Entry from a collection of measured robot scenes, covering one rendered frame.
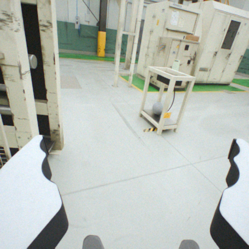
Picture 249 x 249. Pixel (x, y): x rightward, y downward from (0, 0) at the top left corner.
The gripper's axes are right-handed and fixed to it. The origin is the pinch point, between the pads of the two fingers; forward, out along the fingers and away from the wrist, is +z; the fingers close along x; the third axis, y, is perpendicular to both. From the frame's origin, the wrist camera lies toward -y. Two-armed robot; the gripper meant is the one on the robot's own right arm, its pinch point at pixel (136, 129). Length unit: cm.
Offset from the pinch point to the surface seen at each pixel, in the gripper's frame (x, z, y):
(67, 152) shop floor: -67, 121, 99
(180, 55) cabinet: 115, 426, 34
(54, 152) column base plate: -78, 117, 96
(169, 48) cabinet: 84, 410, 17
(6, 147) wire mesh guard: -66, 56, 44
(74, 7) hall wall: -283, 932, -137
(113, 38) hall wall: -112, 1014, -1
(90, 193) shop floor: -33, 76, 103
